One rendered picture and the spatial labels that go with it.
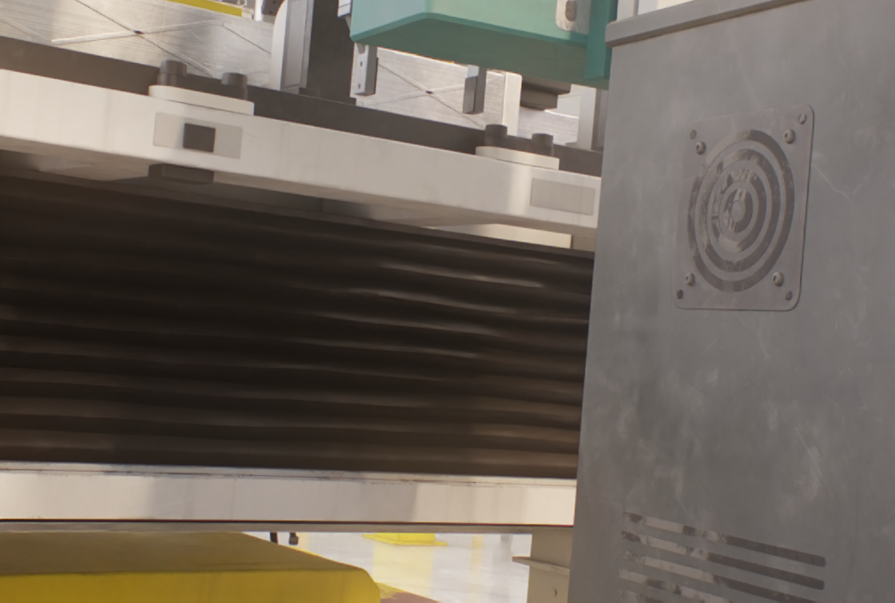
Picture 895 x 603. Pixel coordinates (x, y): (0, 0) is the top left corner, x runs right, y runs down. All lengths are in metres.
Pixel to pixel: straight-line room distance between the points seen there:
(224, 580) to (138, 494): 0.43
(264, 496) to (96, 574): 0.34
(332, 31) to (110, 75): 0.28
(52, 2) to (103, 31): 0.07
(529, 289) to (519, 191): 0.41
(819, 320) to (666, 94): 0.23
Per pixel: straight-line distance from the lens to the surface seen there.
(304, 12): 1.87
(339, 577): 2.36
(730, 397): 1.01
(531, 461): 2.35
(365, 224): 2.16
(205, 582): 2.26
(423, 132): 1.90
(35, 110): 1.64
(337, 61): 1.86
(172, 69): 1.72
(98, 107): 1.67
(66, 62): 1.71
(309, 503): 1.98
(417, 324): 2.21
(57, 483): 1.84
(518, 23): 1.36
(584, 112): 2.18
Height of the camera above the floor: 0.59
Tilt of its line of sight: 3 degrees up
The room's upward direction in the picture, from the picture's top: 5 degrees clockwise
